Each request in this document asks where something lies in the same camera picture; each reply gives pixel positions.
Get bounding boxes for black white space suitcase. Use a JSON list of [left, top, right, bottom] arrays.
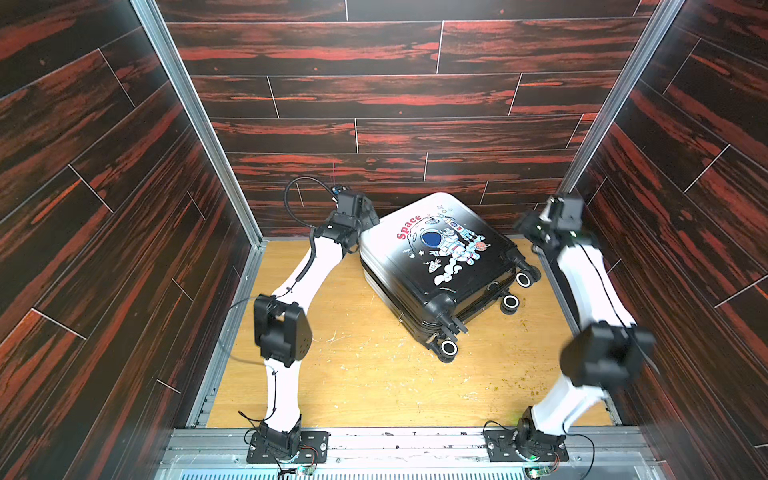
[[359, 192, 541, 363]]

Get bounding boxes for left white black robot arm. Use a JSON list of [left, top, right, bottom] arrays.
[[253, 194, 379, 462]]

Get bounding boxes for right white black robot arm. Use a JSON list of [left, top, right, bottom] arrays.
[[514, 195, 655, 462]]

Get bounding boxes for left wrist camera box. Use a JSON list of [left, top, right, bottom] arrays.
[[332, 185, 366, 218]]

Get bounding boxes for left black camera cable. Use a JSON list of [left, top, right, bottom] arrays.
[[283, 175, 340, 232]]

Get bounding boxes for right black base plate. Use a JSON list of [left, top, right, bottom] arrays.
[[482, 429, 569, 463]]

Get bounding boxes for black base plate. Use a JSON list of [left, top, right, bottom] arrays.
[[246, 429, 330, 465], [482, 429, 569, 463]]

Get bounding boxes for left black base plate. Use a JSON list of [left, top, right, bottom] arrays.
[[246, 429, 330, 465]]

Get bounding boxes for aluminium front rail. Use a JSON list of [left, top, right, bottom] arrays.
[[155, 425, 668, 479]]

